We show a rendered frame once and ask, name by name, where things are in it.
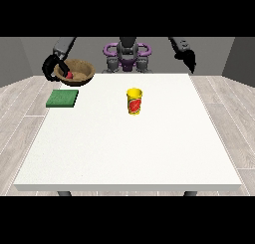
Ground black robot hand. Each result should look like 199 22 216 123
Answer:
173 48 197 75
41 53 72 83

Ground brown wooden bowl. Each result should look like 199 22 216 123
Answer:
53 58 97 88

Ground green square pad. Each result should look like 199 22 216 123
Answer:
45 89 80 109

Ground yellow cup with melon print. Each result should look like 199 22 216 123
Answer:
126 87 143 117

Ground grey robot trunk purple rings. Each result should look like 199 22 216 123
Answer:
101 37 154 75

